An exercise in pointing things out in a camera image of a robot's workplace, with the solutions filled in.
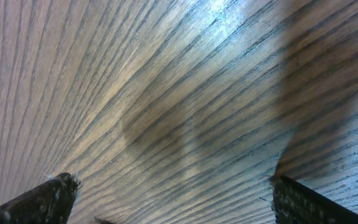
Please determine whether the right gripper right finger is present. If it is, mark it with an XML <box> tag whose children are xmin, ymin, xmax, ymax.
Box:
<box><xmin>272</xmin><ymin>175</ymin><xmax>358</xmax><ymax>224</ymax></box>

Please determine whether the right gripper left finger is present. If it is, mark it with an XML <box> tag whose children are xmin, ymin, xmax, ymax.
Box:
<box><xmin>0</xmin><ymin>172</ymin><xmax>81</xmax><ymax>224</ymax></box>

